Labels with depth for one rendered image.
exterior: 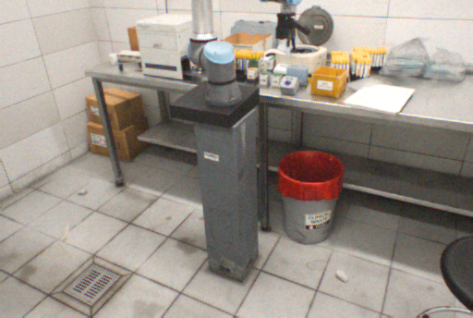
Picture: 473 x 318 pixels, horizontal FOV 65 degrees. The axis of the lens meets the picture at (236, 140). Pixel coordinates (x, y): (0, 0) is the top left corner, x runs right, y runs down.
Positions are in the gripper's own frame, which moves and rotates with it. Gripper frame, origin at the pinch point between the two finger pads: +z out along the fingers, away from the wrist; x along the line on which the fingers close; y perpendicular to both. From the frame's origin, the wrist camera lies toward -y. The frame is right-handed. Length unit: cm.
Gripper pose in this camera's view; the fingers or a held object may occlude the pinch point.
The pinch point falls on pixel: (291, 55)
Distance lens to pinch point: 185.8
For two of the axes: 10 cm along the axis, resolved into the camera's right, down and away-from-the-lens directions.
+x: -3.6, 4.5, -8.2
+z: 0.4, 8.9, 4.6
